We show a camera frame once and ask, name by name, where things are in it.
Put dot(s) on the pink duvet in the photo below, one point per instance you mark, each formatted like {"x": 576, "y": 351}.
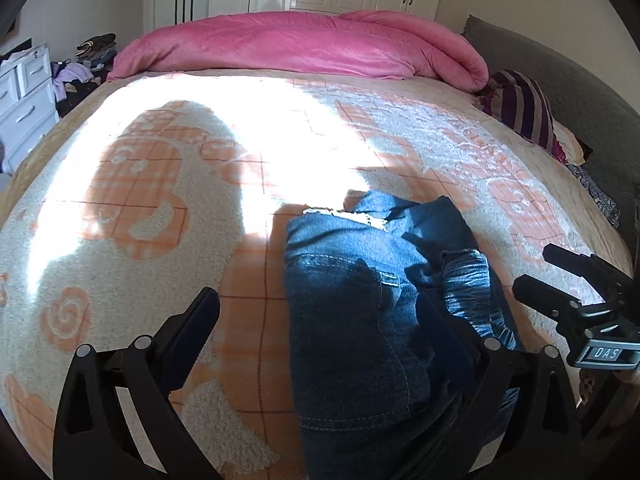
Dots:
{"x": 300, "y": 45}

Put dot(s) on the blue denim pants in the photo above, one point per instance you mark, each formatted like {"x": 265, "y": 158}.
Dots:
{"x": 350, "y": 310}

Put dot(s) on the person's right hand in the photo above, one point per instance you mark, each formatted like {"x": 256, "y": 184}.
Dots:
{"x": 627, "y": 376}

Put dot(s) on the cream pillow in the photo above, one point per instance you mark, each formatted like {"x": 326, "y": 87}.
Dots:
{"x": 570, "y": 142}

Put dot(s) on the white chest of drawers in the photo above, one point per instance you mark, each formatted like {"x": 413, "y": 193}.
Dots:
{"x": 25, "y": 110}

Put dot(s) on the pile of clothes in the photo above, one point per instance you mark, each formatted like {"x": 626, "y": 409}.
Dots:
{"x": 75, "y": 80}

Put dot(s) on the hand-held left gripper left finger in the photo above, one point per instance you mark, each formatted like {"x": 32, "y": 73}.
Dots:
{"x": 197, "y": 322}

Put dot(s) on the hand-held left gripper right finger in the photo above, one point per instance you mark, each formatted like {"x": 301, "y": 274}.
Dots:
{"x": 457, "y": 347}

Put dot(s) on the dark floral cloth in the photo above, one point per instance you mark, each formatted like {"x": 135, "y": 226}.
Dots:
{"x": 597, "y": 195}

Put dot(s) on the purple striped pillow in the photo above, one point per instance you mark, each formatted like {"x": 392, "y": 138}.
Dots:
{"x": 525, "y": 105}

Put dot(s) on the beige bed sheet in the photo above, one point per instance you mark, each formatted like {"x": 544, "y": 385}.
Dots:
{"x": 30, "y": 160}

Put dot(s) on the grey headboard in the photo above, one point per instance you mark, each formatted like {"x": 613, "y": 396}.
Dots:
{"x": 575, "y": 75}

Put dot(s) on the cream and orange printed blanket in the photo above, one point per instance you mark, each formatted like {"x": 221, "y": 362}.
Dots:
{"x": 150, "y": 185}

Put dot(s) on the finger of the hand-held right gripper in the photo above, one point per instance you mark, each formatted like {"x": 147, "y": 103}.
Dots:
{"x": 582, "y": 265}
{"x": 542, "y": 294}

